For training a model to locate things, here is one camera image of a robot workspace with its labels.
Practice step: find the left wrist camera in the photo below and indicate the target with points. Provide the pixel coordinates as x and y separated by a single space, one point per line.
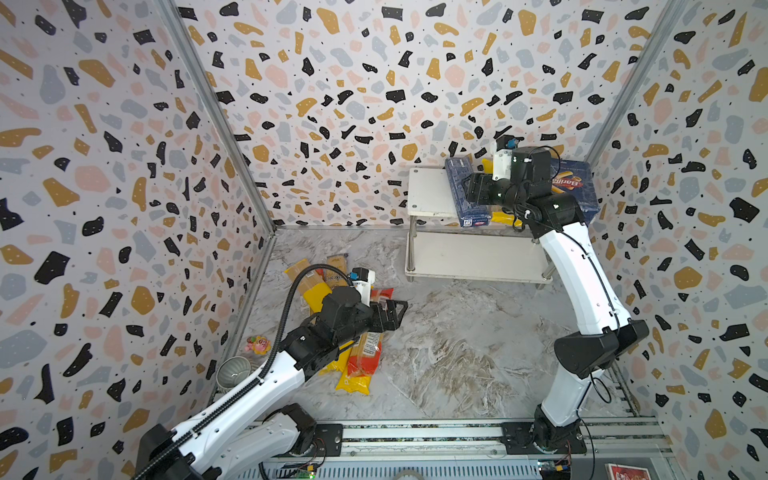
363 280

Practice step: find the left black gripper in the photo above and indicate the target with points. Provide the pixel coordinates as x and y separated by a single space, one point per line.
393 320

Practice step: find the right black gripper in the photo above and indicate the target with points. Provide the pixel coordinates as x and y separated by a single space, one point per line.
480 189

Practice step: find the blue spaghetti box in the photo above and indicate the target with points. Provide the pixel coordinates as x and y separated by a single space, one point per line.
469 214

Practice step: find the red clear spaghetti bag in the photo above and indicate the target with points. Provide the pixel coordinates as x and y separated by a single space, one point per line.
365 356

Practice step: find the red card box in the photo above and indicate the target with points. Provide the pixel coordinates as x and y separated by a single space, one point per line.
625 472

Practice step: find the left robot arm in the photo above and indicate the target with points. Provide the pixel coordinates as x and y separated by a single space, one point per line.
249 425

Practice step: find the pink flower toy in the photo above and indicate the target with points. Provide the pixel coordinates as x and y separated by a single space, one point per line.
258 345

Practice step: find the blue Barilla pasta box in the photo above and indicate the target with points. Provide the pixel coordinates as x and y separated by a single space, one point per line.
575 178

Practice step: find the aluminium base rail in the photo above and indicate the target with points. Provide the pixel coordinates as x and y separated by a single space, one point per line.
472 449

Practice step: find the yellow pasta bag with barcode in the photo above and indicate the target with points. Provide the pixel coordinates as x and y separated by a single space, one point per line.
311 287

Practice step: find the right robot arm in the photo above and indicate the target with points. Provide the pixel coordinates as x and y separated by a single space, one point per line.
606 329

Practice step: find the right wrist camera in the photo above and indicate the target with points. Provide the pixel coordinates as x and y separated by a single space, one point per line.
502 158

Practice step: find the yellow Pastatime spaghetti bag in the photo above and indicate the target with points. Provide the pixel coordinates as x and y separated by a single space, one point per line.
497 214

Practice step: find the yellow bag under red bag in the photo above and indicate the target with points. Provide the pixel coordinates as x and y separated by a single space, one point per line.
354 384

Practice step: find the yellow spaghetti bag left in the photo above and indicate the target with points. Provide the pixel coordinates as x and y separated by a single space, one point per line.
336 323

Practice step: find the grey ribbed bowl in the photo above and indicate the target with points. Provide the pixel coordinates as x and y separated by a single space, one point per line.
232 372

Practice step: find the white two-tier metal shelf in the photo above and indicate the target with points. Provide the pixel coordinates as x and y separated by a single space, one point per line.
472 254

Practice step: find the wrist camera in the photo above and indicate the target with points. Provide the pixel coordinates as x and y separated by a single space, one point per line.
363 280
502 158

